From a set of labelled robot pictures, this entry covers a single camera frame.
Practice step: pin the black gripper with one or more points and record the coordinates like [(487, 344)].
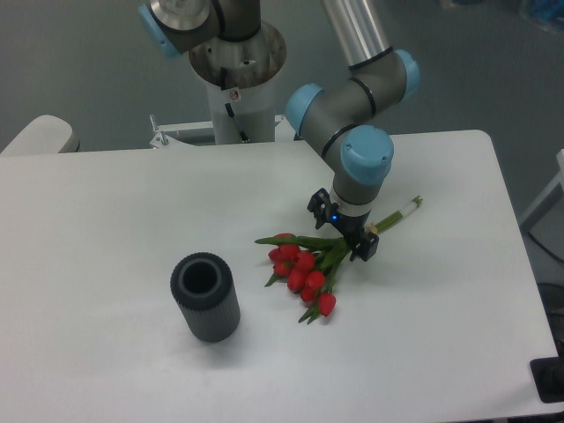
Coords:
[(349, 220)]

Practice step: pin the red tulip bouquet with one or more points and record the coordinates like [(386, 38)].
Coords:
[(309, 265)]

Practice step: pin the grey robot arm, blue caps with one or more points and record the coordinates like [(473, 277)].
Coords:
[(336, 124)]

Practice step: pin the dark grey ribbed vase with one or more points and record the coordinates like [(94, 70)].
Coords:
[(202, 285)]

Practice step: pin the black device at table edge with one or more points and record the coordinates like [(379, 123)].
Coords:
[(548, 377)]

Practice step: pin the beige chair back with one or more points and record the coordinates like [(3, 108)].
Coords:
[(46, 134)]

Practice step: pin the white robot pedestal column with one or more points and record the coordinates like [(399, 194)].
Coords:
[(239, 78)]

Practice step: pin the white pedestal base bracket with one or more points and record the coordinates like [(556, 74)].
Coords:
[(231, 124)]

